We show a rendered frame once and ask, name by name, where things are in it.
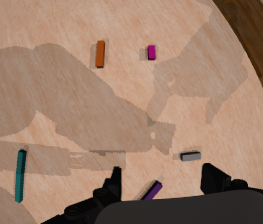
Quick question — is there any orange rod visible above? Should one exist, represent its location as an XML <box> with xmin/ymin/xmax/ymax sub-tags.
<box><xmin>96</xmin><ymin>41</ymin><xmax>105</xmax><ymax>68</ymax></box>

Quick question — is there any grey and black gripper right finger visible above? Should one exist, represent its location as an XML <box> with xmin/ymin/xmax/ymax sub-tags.
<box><xmin>200</xmin><ymin>163</ymin><xmax>263</xmax><ymax>194</ymax></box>

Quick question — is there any turquoise rod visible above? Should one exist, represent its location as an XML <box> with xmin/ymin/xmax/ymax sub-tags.
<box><xmin>15</xmin><ymin>150</ymin><xmax>27</xmax><ymax>203</ymax></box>

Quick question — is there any grey rod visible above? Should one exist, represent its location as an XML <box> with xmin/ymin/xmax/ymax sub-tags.
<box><xmin>180</xmin><ymin>151</ymin><xmax>201</xmax><ymax>162</ymax></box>

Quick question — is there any small magenta block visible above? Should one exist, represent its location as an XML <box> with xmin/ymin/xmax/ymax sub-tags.
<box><xmin>147</xmin><ymin>45</ymin><xmax>156</xmax><ymax>61</ymax></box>

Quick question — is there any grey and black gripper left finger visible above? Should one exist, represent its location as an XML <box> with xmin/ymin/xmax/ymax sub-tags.
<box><xmin>41</xmin><ymin>166</ymin><xmax>122</xmax><ymax>224</ymax></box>

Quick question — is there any purple rod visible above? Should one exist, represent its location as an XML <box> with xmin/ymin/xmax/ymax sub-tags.
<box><xmin>140</xmin><ymin>180</ymin><xmax>163</xmax><ymax>200</ymax></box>

